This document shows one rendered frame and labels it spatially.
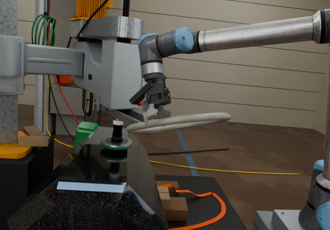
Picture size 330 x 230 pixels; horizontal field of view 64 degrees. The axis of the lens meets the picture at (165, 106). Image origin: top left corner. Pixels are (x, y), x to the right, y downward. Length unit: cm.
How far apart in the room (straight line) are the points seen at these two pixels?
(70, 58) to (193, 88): 486
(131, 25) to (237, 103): 571
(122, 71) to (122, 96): 16
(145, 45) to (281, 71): 655
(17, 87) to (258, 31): 167
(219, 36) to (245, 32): 10
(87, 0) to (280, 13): 580
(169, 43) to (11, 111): 149
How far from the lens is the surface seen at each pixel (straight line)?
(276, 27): 108
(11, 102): 221
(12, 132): 227
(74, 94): 461
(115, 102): 169
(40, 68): 220
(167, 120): 101
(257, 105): 733
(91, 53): 208
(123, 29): 166
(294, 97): 774
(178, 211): 267
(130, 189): 146
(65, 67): 224
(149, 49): 106
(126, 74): 169
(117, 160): 170
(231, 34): 110
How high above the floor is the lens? 154
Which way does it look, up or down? 11 degrees down
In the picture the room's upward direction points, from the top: 6 degrees clockwise
